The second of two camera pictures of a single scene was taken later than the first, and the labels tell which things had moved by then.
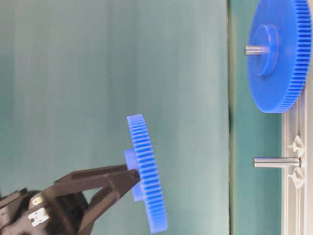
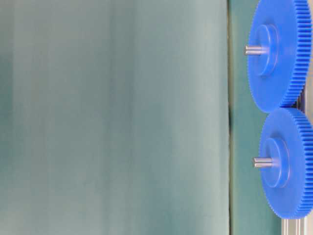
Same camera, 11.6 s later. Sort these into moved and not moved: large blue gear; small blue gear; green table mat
Moved: small blue gear
Not moved: green table mat; large blue gear
